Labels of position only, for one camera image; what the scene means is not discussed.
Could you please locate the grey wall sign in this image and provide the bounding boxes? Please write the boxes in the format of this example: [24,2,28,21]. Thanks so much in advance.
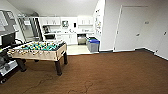
[143,20,151,25]

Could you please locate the white two-door sink cabinet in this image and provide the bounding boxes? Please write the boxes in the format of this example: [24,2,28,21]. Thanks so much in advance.
[61,33,79,46]

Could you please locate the colourful wall poster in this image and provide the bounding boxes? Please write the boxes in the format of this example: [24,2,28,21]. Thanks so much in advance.
[94,7,103,38]

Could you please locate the grey bin with black lid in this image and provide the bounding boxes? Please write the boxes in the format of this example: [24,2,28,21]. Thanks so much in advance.
[85,36,96,44]

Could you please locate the white room door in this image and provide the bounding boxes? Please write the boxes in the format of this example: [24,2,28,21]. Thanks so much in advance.
[113,4,148,53]

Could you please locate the green foosball gaming table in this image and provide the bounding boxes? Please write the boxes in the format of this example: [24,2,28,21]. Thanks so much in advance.
[7,40,69,77]

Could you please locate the grey wall notice board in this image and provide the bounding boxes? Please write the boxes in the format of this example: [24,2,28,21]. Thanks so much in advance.
[0,9,20,35]

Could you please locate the dark coffee machine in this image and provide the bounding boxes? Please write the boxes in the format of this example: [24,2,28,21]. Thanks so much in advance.
[42,25,50,34]

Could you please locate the white four-door wall cabinet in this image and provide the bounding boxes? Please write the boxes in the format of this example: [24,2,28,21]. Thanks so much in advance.
[77,15,95,27]

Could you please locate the built-in black microwave oven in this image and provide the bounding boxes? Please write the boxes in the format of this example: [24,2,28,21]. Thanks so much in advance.
[44,33,56,41]

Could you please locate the stainless steel dishwasher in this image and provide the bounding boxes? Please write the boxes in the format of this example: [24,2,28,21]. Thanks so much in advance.
[77,34,88,46]

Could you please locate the grey bin with blue lid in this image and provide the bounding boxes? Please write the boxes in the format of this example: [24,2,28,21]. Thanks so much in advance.
[88,39,101,54]

